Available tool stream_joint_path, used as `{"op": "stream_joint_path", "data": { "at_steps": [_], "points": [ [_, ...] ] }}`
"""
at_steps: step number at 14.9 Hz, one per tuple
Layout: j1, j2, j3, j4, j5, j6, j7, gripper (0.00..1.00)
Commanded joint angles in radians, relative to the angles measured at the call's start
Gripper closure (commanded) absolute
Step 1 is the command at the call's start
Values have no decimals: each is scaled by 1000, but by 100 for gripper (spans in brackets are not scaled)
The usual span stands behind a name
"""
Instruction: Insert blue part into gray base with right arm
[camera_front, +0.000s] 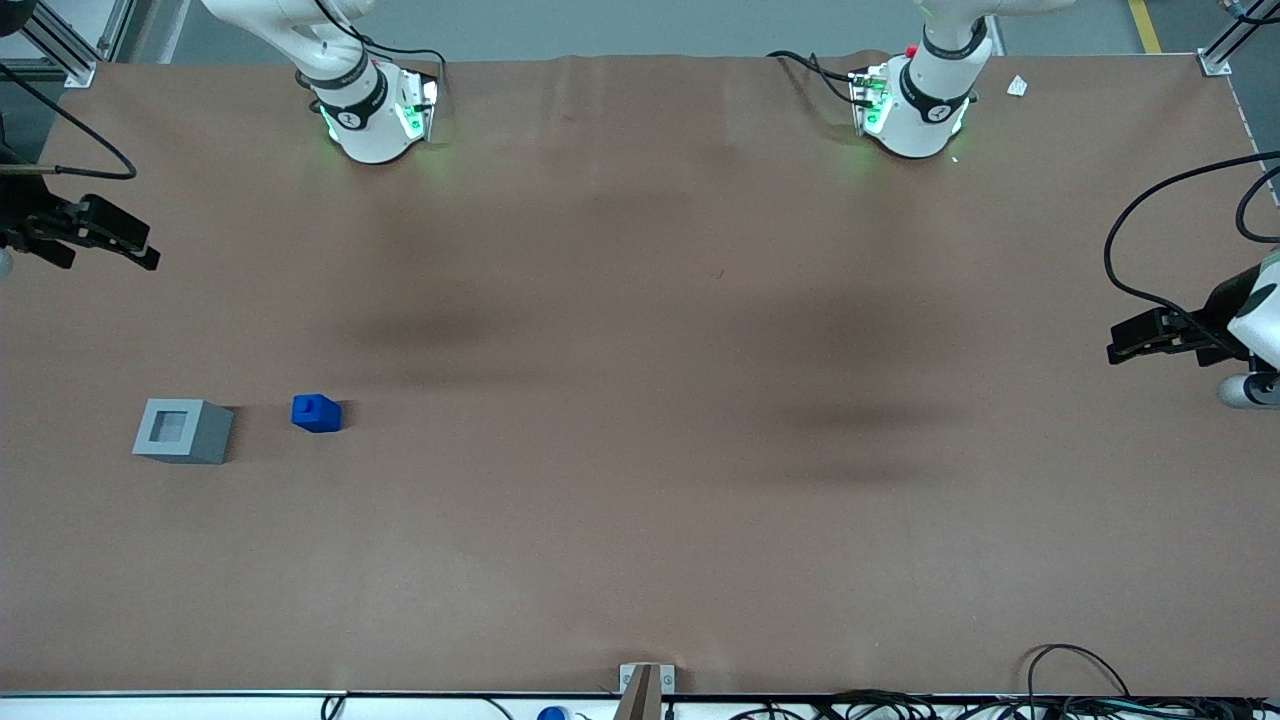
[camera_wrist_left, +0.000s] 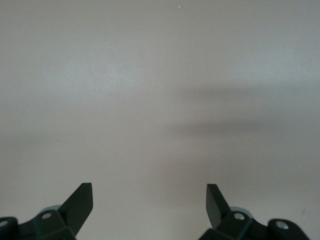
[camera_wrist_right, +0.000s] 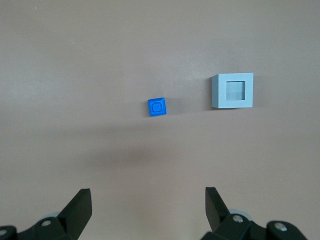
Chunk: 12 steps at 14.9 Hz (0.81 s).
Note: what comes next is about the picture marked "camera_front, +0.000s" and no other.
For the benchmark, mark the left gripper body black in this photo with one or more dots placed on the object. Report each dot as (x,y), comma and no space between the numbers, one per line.
(1218,312)

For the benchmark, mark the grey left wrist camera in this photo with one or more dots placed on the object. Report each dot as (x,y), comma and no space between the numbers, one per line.
(1245,392)

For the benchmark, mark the blue plastic part with knob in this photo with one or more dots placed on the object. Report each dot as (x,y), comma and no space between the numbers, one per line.
(318,415)

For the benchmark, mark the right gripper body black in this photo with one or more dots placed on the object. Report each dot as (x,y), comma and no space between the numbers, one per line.
(20,217)

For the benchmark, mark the aluminium frame profile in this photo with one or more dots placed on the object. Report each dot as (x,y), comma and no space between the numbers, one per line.
(75,60)
(1225,50)

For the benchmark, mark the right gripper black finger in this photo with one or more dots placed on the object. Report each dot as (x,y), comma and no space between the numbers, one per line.
(115,225)
(45,252)

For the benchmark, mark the silver mounting bracket plate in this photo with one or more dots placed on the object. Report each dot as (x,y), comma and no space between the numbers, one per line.
(668,680)

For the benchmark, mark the brown camera post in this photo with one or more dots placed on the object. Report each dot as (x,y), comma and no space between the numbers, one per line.
(640,700)

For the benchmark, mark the white table edge rail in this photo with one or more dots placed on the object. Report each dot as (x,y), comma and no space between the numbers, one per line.
(200,707)

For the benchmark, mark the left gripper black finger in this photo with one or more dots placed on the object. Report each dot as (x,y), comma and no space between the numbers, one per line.
(1220,355)
(1150,335)

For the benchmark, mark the small white paper scrap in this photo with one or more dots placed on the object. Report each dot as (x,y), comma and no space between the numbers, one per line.
(1017,86)

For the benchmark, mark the gray square base block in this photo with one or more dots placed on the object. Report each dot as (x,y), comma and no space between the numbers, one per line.
(205,440)

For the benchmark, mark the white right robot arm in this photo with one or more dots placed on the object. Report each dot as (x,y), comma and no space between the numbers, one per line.
(365,125)

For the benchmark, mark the brown table cover sheet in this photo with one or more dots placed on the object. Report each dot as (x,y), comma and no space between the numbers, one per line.
(640,400)

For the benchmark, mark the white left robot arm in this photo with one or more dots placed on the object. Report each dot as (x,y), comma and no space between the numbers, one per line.
(925,120)

